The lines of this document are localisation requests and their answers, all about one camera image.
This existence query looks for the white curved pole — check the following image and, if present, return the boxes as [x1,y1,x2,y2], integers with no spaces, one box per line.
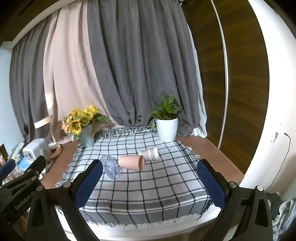
[211,0,230,149]

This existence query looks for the clear plastic cup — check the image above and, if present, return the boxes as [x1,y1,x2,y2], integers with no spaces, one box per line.
[100,154,122,179]

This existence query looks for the beige curtain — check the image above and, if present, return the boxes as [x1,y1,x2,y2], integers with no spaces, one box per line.
[43,2,126,146]

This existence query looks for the white sheer curtain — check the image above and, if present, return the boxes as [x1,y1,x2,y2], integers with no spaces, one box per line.
[188,30,208,139]

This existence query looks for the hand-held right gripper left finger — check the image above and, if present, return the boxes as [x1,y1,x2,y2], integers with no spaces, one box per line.
[26,159,104,241]

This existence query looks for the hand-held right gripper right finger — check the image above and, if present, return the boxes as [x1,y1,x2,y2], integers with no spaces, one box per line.
[196,159,274,241]

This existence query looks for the white box-shaped device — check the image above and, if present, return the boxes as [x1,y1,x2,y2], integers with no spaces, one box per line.
[22,138,48,163]

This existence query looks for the pink cup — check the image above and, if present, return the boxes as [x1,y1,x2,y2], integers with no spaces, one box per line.
[118,155,146,172]

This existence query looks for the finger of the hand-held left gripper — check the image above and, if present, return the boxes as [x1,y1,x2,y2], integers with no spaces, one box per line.
[0,155,47,189]
[0,159,16,180]

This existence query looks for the white curtain tieback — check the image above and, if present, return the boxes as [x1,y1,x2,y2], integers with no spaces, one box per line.
[34,114,55,129]

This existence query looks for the checked tablecloth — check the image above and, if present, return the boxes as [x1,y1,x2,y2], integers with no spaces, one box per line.
[55,126,213,229]

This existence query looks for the white wall socket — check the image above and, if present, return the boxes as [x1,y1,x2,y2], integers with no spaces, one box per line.
[271,130,286,142]

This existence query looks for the black cable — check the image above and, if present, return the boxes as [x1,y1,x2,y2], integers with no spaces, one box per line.
[264,133,291,193]

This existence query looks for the wide grey curtain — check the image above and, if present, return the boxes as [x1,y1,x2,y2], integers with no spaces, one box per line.
[87,0,204,138]

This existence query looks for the sunflower bouquet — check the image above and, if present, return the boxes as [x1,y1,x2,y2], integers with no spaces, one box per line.
[60,105,111,142]

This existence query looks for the blue-white cloth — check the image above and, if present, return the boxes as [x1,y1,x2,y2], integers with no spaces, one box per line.
[271,200,296,241]

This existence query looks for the checked paper cup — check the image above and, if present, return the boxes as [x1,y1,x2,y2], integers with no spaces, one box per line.
[140,146,160,162]

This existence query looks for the round wooden board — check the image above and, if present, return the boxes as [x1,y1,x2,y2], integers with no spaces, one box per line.
[47,144,63,159]

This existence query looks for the ribbed blue-green vase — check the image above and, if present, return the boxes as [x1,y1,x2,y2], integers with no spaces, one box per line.
[79,123,96,148]

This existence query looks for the green leafy plant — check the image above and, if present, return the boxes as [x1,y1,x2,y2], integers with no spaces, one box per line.
[149,96,184,129]

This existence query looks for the dark cloth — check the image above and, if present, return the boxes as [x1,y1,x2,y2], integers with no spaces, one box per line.
[265,192,287,218]

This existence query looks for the narrow grey curtain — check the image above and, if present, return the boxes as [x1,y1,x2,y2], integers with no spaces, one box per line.
[9,20,59,144]

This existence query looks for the white plant pot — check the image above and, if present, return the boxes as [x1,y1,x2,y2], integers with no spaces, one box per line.
[155,117,179,142]

